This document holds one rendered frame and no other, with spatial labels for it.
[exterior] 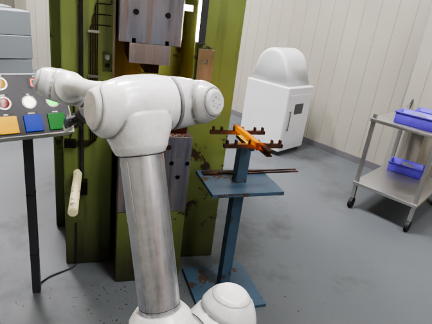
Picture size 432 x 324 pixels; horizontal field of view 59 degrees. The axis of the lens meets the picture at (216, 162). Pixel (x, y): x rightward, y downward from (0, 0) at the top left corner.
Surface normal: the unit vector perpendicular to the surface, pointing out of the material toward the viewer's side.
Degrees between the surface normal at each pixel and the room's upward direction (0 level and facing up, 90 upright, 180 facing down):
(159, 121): 77
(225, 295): 8
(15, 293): 0
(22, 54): 90
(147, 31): 90
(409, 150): 90
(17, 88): 60
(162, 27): 90
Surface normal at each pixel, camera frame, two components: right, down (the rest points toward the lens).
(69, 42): 0.26, 0.39
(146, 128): 0.54, 0.14
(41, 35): 0.65, 0.35
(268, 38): -0.74, 0.16
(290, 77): 0.71, 0.03
